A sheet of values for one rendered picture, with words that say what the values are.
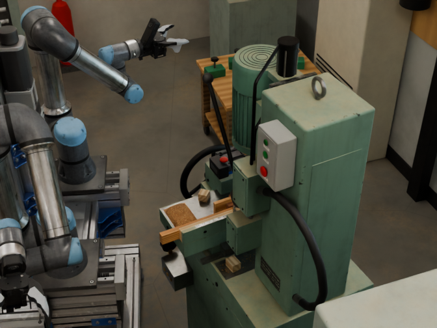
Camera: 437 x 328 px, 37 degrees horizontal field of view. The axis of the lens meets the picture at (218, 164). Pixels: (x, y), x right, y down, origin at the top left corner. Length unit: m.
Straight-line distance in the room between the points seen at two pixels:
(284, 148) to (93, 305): 1.01
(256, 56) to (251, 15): 2.42
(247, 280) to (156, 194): 1.66
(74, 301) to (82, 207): 0.45
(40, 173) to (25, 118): 0.16
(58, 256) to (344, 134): 0.85
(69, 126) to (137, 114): 1.97
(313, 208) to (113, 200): 1.09
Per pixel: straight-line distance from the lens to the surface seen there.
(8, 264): 1.63
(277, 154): 1.65
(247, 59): 1.94
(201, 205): 2.32
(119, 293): 2.30
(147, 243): 3.48
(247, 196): 1.85
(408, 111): 3.85
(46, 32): 2.34
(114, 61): 2.59
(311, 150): 1.66
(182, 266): 2.50
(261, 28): 4.44
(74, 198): 2.66
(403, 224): 3.69
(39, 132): 1.87
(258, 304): 2.14
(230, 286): 2.18
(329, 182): 1.78
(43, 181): 1.87
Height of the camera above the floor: 2.44
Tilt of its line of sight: 38 degrees down
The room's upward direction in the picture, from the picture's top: 1 degrees counter-clockwise
